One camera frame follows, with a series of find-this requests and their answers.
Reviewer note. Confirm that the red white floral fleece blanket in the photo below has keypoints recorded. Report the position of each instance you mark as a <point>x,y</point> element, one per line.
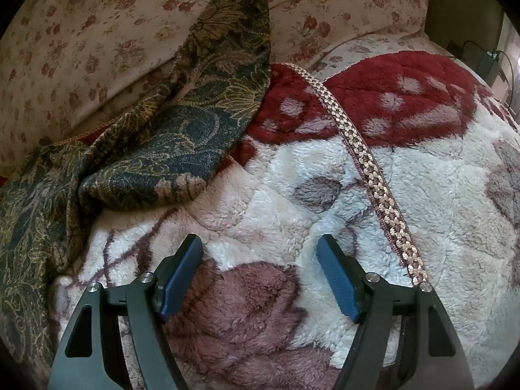
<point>426,195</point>

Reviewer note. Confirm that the brown patterned cloth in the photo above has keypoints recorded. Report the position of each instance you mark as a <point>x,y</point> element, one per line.
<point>195,130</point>

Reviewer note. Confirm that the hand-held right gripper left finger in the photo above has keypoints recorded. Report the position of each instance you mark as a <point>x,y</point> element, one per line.
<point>178,282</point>

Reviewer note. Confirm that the braided beaded trim strip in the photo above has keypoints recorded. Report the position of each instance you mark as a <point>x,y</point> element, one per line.
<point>365,158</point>

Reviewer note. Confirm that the black box device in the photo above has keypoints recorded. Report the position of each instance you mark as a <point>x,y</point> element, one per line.
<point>489,65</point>

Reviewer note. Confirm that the floral print pillow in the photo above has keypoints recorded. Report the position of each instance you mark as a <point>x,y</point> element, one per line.
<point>122,36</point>

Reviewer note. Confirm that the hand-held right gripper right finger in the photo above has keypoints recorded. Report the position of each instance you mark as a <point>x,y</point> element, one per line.
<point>337,282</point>

